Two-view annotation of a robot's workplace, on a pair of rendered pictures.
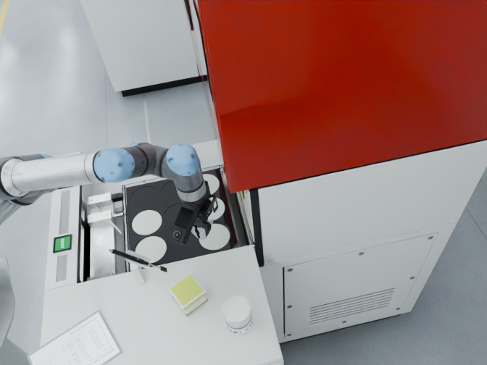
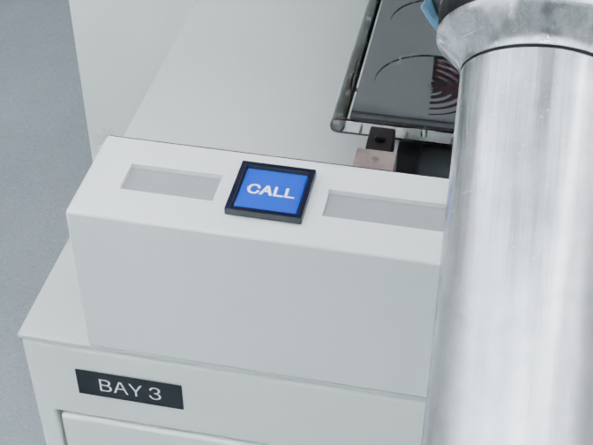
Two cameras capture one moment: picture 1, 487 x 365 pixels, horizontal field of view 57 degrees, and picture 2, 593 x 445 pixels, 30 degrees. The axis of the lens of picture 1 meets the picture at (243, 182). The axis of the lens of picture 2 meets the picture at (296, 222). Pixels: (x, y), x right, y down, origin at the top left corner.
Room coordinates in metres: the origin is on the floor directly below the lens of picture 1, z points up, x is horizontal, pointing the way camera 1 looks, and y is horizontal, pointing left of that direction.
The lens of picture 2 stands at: (0.84, 1.19, 1.47)
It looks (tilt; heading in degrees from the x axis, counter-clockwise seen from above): 41 degrees down; 288
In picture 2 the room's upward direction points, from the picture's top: straight up
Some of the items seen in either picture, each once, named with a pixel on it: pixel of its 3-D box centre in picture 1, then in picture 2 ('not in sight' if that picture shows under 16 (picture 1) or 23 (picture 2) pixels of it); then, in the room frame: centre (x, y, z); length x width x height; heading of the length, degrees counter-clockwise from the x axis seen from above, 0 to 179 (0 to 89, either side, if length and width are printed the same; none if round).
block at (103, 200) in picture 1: (100, 200); (369, 191); (1.01, 0.51, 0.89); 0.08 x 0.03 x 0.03; 97
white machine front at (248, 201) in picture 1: (229, 137); not in sight; (1.12, 0.03, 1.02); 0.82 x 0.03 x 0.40; 7
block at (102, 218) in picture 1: (100, 219); not in sight; (0.93, 0.50, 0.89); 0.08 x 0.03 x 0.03; 97
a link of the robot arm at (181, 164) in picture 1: (184, 167); not in sight; (0.75, 0.14, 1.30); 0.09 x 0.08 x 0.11; 63
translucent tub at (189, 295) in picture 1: (188, 295); not in sight; (0.55, 0.18, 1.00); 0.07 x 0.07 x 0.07; 34
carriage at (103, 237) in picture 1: (103, 242); not in sight; (0.85, 0.49, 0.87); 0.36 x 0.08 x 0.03; 7
